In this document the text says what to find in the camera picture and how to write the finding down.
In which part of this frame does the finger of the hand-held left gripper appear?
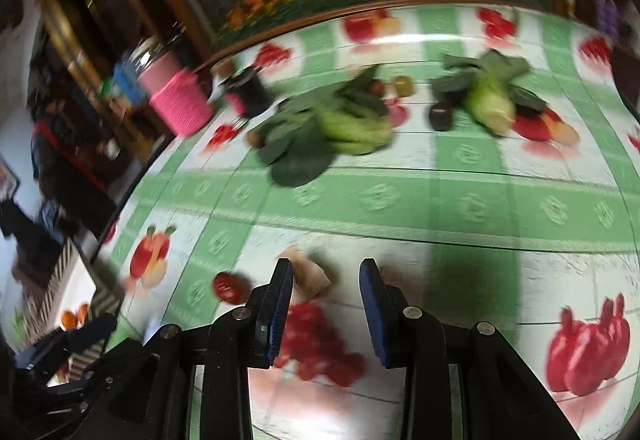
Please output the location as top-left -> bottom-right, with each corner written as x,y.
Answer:
16,313 -> 119,372
47,339 -> 146,404

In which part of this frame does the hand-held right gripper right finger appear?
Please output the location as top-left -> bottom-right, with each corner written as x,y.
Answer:
359,258 -> 581,440

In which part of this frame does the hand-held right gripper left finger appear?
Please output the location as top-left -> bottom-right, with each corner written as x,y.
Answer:
75,258 -> 295,440

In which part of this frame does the pale ginger piece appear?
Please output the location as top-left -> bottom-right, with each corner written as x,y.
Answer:
287,247 -> 332,298

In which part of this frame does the white tray with striped rim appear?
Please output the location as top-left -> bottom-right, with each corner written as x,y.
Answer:
22,240 -> 126,386

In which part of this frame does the red jujube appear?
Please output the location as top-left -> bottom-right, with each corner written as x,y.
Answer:
212,272 -> 251,305

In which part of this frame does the green checked fruit-print tablecloth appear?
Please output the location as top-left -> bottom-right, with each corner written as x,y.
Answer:
97,4 -> 640,440

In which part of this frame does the green bok choy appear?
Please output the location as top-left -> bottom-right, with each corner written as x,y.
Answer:
257,64 -> 396,188
431,48 -> 548,137

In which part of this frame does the dark round fruit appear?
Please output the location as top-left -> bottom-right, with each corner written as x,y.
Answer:
428,100 -> 454,131

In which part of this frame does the dark jar with red label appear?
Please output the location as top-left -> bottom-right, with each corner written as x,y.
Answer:
220,66 -> 273,118

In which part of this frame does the glass jar with pink sleeve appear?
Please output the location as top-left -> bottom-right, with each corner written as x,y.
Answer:
127,37 -> 213,137

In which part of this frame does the blue plastic jug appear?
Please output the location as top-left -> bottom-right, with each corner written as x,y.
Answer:
112,62 -> 146,103

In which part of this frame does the purple object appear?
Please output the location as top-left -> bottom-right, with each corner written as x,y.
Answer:
595,0 -> 623,40

